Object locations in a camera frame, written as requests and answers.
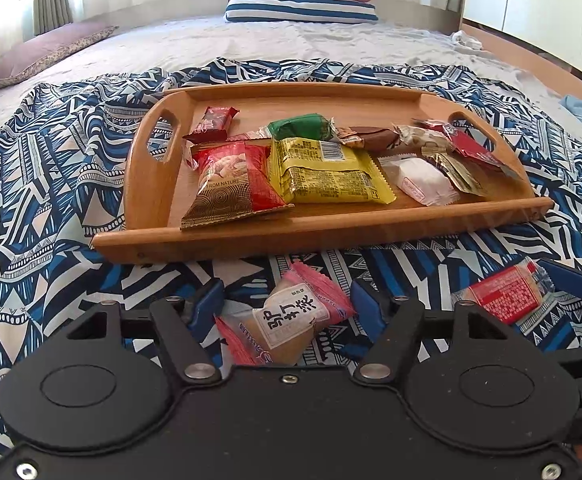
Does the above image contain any wooden tray with handles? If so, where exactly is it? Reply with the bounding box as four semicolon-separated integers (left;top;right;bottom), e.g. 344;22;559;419
92;82;554;264

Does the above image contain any red peanut bag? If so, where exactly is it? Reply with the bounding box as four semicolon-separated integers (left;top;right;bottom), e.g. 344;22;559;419
180;141;296;231

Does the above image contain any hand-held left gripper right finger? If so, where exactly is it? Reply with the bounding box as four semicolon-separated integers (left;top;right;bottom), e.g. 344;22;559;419
350;280;512;387

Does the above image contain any bed with grey sheet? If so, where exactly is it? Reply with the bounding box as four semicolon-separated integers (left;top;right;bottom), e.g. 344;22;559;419
0;12;582;146

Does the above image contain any green snack packet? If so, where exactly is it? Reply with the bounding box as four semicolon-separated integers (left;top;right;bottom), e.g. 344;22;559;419
267;113;339;142

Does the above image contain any blue striped pillow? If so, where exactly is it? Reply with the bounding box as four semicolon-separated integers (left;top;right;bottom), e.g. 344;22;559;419
224;0;378;25

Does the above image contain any white pastry packet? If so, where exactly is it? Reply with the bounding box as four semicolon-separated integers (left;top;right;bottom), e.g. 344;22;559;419
378;156;462;207

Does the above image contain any white crumpled cloth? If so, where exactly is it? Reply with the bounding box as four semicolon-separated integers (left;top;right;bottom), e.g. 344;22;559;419
450;30;484;52

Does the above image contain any blue white patterned blanket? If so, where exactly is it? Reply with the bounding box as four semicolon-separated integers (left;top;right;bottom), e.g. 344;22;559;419
0;57;582;441

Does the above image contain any yellow snack packet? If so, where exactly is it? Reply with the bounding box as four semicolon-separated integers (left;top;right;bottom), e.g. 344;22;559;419
267;136;397;206

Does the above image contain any pink pastry packet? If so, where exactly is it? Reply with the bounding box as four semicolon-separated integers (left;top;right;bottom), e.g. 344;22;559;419
214;261;357;366

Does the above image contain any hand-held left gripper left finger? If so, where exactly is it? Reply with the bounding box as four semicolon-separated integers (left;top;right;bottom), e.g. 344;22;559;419
64;277;226;387

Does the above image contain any brown chocolate pie packet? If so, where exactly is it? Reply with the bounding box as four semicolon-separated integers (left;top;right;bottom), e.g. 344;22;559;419
338;125;402;153

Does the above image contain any small dark red packet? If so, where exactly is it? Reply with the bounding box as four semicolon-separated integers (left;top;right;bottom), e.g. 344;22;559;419
183;106;241;145

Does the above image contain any purple pillow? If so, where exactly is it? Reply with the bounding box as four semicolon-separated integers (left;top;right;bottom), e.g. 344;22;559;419
0;25;119;98

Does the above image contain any red label biscuit packet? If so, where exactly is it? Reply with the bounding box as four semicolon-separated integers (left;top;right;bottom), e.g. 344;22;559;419
451;257;556;326

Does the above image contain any clear red nut packet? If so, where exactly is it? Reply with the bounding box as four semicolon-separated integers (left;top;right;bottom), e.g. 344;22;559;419
396;119;522;181

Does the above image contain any small gold sachet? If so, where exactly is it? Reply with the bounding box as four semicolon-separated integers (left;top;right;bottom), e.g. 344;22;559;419
431;152;489;197

